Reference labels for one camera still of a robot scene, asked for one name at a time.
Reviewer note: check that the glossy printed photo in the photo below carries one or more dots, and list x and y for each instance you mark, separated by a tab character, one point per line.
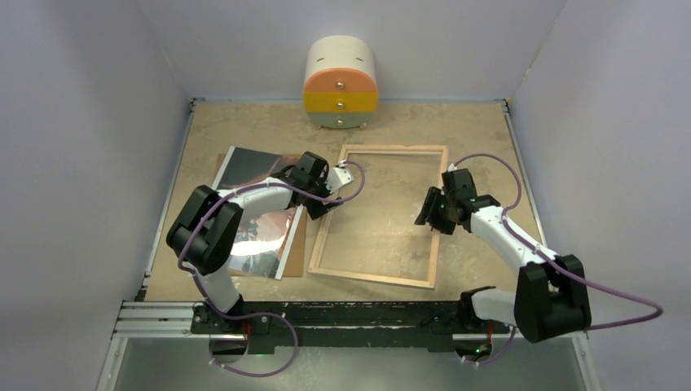
253	232

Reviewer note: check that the clear acrylic frame sheet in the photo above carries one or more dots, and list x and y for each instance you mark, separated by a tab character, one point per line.
383	216

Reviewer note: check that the black and aluminium base rail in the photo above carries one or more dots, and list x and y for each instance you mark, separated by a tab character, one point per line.
264	326

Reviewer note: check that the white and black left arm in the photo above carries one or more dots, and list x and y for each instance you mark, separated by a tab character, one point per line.
203	234

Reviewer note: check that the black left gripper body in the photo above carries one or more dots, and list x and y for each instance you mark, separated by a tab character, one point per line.
319	189

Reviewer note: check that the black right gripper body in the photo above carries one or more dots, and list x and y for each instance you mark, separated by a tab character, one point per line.
448	224

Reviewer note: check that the small colourful drawer cabinet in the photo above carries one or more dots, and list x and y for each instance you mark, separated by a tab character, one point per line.
340	89

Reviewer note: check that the wooden picture frame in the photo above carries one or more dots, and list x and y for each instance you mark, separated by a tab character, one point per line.
372	278

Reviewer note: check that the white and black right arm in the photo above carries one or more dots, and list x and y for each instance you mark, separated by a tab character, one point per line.
549	299

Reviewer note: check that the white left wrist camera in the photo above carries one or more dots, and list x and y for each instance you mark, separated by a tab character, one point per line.
337	178

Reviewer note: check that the brown cardboard backing board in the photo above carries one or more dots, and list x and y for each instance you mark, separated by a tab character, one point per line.
296	253

